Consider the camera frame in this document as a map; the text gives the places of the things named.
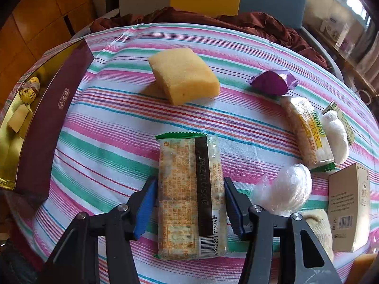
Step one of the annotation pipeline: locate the yellow sponge block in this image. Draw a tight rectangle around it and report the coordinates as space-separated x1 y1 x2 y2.
148 48 220 106

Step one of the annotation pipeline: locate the Weidan cracker pack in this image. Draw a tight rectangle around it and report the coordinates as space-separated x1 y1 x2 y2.
280 96 336 172

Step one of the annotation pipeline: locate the striped bed sheet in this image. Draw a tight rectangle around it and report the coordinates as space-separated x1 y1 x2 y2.
6 23 378 263

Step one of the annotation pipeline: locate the white plastic ball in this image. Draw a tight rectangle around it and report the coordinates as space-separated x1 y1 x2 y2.
321 110 349 165

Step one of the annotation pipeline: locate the grey bed frame rail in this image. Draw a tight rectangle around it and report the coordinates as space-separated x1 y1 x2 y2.
298 26 344 82

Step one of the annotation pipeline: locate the green soda cracker pack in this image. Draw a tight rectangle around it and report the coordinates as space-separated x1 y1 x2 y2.
156 132 227 260

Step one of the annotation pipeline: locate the green tea sachet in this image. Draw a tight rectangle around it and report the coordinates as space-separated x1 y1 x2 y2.
322 101 355 146

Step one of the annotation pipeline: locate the wooden side desk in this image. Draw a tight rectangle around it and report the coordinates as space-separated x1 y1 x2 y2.
308 25 378 106

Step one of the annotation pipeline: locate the wooden wardrobe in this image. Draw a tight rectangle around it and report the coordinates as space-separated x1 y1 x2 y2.
1 0 97 106

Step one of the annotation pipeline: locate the beige paper box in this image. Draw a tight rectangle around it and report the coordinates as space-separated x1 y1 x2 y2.
328 164 371 252

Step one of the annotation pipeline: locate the purple snack packet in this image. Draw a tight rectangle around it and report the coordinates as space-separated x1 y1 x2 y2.
248 70 299 96

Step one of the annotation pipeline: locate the gold tin box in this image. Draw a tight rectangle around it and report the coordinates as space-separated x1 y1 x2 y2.
1 39 94 204

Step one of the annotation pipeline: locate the cream sock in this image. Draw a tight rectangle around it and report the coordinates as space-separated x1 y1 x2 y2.
302 209 334 262

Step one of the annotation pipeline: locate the maroon blanket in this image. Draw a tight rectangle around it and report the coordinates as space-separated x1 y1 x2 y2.
89 6 328 69

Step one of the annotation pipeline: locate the plastic bundle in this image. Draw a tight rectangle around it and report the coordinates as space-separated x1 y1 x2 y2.
249 164 312 217

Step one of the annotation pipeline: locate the white carton on desk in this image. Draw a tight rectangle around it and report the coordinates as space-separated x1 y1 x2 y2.
320 17 349 48

